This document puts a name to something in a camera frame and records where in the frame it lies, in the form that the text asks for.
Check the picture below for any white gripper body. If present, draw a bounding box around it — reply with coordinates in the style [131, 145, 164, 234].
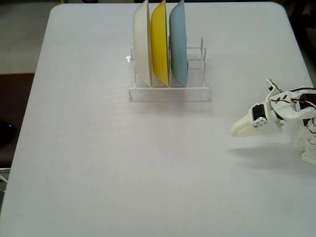
[251, 101, 283, 136]

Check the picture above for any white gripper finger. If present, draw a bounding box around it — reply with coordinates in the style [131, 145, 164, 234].
[230, 108, 254, 132]
[231, 116, 273, 138]

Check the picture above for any light blue plate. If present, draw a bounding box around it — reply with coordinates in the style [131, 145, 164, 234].
[169, 0, 189, 88]

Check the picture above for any yellow plate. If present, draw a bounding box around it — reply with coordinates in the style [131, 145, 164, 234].
[150, 0, 171, 88]

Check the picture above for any cream white plate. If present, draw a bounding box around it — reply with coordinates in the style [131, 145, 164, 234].
[132, 0, 153, 88]

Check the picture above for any black device with blue light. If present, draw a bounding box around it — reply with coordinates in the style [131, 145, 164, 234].
[0, 118, 17, 149]

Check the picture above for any red brown servo cable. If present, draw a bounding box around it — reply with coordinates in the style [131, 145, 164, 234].
[270, 95, 316, 110]
[305, 118, 316, 137]

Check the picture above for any white wire dish rack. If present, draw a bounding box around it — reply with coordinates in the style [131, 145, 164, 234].
[125, 36, 212, 102]

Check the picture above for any white metal frame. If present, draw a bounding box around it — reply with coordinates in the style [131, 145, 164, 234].
[0, 167, 12, 194]

